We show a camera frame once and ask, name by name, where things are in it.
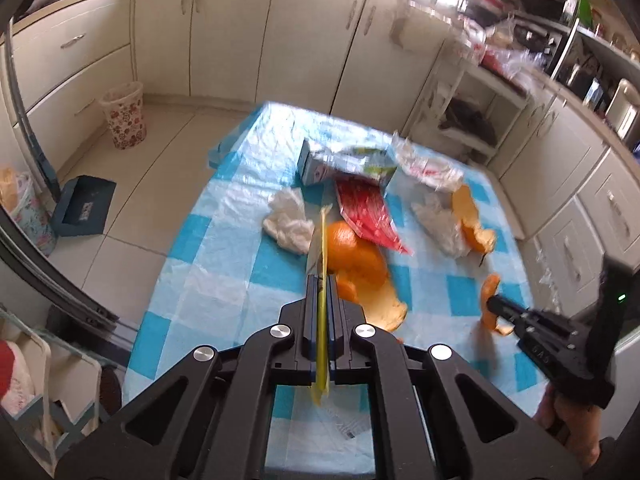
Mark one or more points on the white corner shelf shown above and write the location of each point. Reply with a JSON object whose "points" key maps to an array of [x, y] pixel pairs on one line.
{"points": [[450, 90]]}

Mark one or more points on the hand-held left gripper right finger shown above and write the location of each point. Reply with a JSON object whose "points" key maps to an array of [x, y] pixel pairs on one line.
{"points": [[341, 330]]}

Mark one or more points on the red snack packet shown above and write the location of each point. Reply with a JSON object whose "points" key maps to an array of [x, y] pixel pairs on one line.
{"points": [[365, 210]]}

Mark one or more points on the white storage rack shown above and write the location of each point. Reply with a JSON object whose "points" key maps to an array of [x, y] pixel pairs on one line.
{"points": [[40, 395]]}

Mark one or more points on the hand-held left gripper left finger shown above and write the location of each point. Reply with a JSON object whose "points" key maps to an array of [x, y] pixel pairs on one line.
{"points": [[300, 330]]}

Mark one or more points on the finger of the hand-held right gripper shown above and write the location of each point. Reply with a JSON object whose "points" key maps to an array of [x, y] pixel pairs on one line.
{"points": [[505, 307]]}

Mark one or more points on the floral waste basket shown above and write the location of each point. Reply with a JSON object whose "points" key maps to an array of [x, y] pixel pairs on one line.
{"points": [[122, 115]]}

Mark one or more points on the white red-printed plastic bag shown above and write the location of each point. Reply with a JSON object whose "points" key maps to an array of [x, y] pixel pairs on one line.
{"points": [[425, 165]]}

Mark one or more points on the white drawer unit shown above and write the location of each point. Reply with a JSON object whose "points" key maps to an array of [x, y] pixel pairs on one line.
{"points": [[70, 70]]}

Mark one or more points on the dark pan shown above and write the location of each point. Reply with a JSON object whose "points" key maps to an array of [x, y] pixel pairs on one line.
{"points": [[470, 120]]}

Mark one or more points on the silver refrigerator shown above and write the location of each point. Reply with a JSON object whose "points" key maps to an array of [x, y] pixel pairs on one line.
{"points": [[631, 385]]}

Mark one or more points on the floral fabric bag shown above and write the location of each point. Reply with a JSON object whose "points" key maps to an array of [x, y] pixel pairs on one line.
{"points": [[27, 215]]}

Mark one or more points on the blue checkered tablecloth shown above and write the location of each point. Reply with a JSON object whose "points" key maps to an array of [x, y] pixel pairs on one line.
{"points": [[225, 260]]}

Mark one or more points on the grey milk carton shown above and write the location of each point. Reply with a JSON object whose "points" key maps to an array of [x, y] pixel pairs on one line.
{"points": [[312, 165]]}

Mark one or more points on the large orange peel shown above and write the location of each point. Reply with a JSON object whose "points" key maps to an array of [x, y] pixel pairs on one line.
{"points": [[362, 260]]}

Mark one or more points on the blue dustpan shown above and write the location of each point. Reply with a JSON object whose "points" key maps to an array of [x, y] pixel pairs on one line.
{"points": [[82, 205]]}

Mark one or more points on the curled orange peel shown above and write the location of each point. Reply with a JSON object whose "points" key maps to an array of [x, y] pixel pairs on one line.
{"points": [[467, 210]]}

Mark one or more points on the clear crumpled plastic bag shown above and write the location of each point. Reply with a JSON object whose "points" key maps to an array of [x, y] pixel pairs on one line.
{"points": [[547, 270]]}

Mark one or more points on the person's right hand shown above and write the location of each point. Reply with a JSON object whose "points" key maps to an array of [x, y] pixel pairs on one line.
{"points": [[570, 425]]}

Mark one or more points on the white kettle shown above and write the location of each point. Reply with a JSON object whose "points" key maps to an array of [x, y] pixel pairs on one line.
{"points": [[624, 110]]}

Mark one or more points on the white drawer cabinet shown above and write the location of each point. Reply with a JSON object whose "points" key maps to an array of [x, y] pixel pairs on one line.
{"points": [[565, 170]]}

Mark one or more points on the clear plastic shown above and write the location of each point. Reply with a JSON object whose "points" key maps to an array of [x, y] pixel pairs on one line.
{"points": [[440, 225]]}

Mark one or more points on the small orange peel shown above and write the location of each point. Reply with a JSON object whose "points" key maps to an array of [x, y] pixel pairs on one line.
{"points": [[487, 290]]}

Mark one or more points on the white tissue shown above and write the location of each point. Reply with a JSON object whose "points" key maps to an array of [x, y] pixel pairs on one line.
{"points": [[290, 220]]}

